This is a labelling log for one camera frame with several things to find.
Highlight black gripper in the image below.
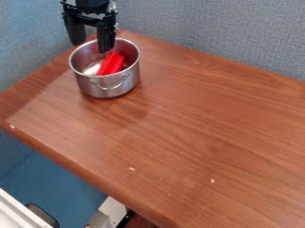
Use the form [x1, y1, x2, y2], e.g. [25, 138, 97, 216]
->
[60, 0, 117, 53]

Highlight stainless steel pot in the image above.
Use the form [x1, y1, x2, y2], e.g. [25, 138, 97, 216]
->
[69, 37, 140, 99]

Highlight red plastic block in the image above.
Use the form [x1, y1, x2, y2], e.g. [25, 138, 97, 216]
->
[96, 51, 125, 76]

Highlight white appliance with black part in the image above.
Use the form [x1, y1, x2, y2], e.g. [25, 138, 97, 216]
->
[0, 188, 60, 228]

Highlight white table leg bracket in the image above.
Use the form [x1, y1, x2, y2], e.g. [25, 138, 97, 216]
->
[85, 197, 127, 228]

